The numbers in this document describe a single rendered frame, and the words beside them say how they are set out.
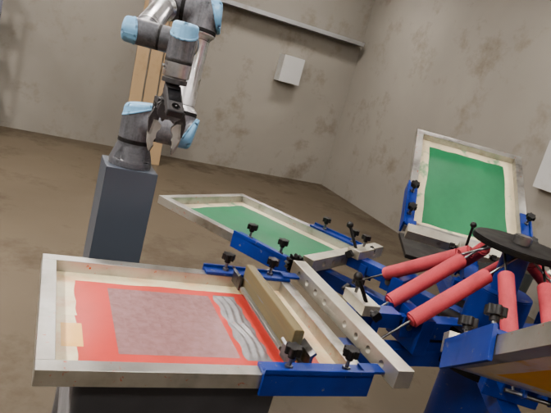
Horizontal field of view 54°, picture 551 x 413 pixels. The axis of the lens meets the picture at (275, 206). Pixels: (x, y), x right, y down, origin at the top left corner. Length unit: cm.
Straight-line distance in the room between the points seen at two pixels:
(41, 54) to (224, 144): 291
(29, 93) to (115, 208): 641
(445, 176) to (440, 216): 31
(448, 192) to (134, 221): 160
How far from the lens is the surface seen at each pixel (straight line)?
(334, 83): 939
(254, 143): 899
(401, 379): 145
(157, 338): 143
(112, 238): 205
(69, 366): 121
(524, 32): 690
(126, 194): 200
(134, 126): 198
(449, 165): 307
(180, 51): 155
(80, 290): 160
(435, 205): 280
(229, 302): 168
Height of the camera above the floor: 165
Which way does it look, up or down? 13 degrees down
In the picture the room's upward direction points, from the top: 15 degrees clockwise
